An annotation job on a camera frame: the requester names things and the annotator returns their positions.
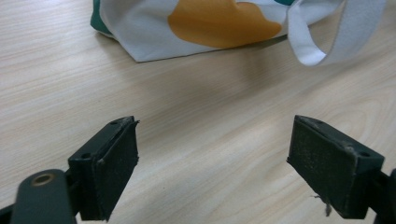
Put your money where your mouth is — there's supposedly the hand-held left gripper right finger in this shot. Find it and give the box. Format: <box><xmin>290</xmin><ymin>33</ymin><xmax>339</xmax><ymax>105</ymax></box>
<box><xmin>286</xmin><ymin>114</ymin><xmax>386</xmax><ymax>220</ymax></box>

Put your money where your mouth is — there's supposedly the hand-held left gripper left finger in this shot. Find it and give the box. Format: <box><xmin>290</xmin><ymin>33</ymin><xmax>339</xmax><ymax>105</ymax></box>
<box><xmin>67</xmin><ymin>115</ymin><xmax>140</xmax><ymax>222</ymax></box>

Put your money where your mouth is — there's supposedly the white canvas tote bag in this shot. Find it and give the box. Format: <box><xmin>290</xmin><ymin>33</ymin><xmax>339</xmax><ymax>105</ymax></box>
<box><xmin>90</xmin><ymin>0</ymin><xmax>388</xmax><ymax>67</ymax></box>

